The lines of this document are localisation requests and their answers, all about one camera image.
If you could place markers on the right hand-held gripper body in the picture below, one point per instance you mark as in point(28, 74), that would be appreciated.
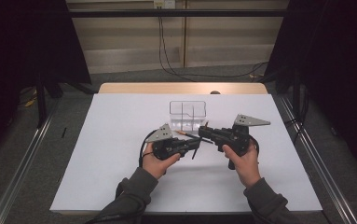
point(235, 138)

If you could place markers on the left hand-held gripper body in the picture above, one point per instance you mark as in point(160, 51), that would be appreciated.
point(167, 146)

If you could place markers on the dark slim brush gold ferrule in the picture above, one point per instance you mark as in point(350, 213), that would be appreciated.
point(194, 154)
point(188, 134)

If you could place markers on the clear acrylic pen holder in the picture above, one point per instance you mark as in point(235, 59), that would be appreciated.
point(187, 119)

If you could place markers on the person's left hand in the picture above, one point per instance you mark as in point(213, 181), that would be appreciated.
point(157, 166)

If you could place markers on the person's right hand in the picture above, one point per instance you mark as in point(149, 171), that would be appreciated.
point(247, 169)

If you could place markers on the beige desk leg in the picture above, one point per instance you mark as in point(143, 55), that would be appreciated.
point(184, 40)

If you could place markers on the small black stick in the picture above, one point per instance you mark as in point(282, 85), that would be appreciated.
point(63, 132)

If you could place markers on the long desk with dark edge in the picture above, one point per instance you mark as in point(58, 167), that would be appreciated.
point(179, 13)

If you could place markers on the black curtain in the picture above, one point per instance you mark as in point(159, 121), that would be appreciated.
point(27, 46)
point(337, 62)

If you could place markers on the black metal stand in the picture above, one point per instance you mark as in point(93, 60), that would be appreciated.
point(41, 102)

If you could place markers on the yellow floor tape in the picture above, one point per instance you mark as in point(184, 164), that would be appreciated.
point(30, 102)

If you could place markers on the aluminium floor rail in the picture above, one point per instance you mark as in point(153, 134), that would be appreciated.
point(20, 174)
point(319, 165)

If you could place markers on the white wall outlet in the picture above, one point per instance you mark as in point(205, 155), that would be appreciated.
point(164, 3)

